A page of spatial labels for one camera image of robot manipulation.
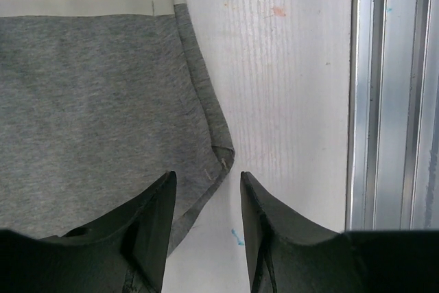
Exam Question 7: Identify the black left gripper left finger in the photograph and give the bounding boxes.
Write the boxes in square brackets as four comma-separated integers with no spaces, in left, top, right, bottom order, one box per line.
[1,172,177,292]

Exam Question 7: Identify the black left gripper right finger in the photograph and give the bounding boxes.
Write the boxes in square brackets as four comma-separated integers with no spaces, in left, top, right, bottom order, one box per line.
[240,172,438,292]

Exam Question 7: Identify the aluminium front rail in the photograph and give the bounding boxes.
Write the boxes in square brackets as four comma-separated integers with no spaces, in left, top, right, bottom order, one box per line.
[345,0,438,230]

